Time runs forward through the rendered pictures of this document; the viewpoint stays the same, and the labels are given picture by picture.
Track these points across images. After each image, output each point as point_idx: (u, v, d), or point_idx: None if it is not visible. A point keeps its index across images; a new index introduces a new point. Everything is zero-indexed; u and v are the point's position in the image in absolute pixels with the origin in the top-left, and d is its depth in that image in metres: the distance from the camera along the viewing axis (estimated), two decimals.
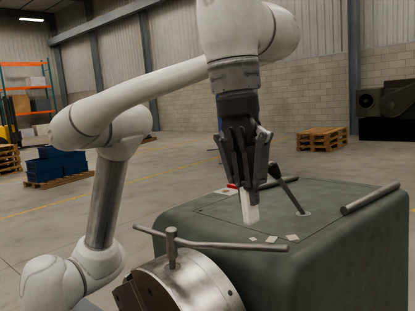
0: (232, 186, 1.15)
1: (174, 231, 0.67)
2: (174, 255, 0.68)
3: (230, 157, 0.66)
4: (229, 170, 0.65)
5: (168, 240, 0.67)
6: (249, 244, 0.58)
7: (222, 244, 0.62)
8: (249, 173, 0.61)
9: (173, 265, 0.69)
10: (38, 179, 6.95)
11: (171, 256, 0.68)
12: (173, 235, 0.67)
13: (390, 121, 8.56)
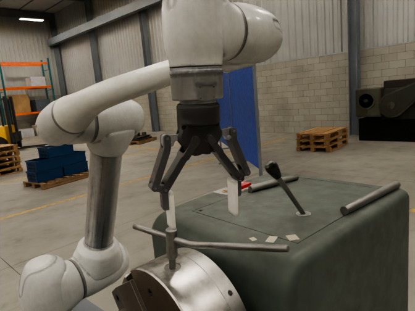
0: None
1: (174, 231, 0.67)
2: (174, 255, 0.68)
3: (163, 163, 0.59)
4: (162, 178, 0.58)
5: (168, 240, 0.67)
6: (249, 244, 0.58)
7: (222, 244, 0.62)
8: (234, 166, 0.64)
9: (173, 265, 0.69)
10: (38, 179, 6.95)
11: (171, 256, 0.68)
12: (173, 235, 0.67)
13: (390, 121, 8.56)
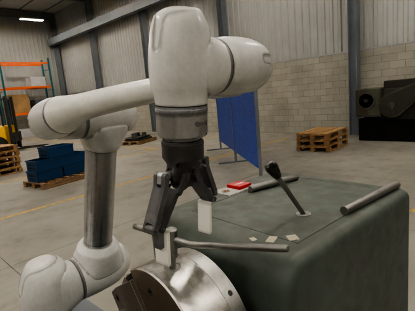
0: (232, 186, 1.15)
1: (174, 231, 0.67)
2: (174, 255, 0.68)
3: (159, 203, 0.58)
4: (161, 218, 0.57)
5: None
6: (249, 244, 0.58)
7: (222, 244, 0.62)
8: (208, 189, 0.69)
9: (173, 265, 0.69)
10: (38, 179, 6.95)
11: (171, 256, 0.68)
12: (173, 235, 0.67)
13: (390, 121, 8.56)
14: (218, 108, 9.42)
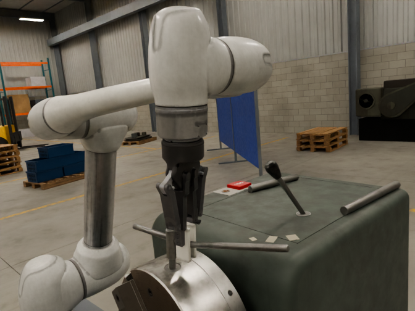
0: (232, 186, 1.15)
1: (174, 231, 0.67)
2: (174, 255, 0.68)
3: (171, 205, 0.61)
4: (179, 217, 0.61)
5: (168, 240, 0.67)
6: (249, 244, 0.58)
7: (222, 244, 0.62)
8: (196, 207, 0.66)
9: (173, 265, 0.69)
10: (38, 179, 6.95)
11: (171, 256, 0.68)
12: (173, 235, 0.67)
13: (390, 121, 8.56)
14: (218, 108, 9.42)
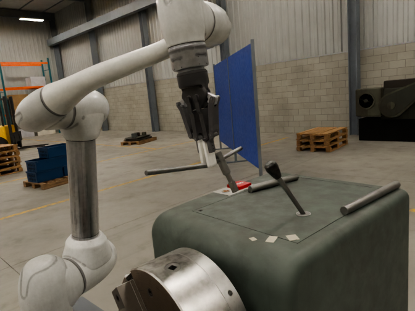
0: None
1: None
2: (222, 171, 0.90)
3: (189, 118, 0.87)
4: (189, 128, 0.87)
5: None
6: (169, 167, 0.78)
7: (191, 166, 0.82)
8: (205, 128, 0.83)
9: (227, 179, 0.90)
10: (38, 179, 6.95)
11: (222, 172, 0.91)
12: None
13: (390, 121, 8.56)
14: None
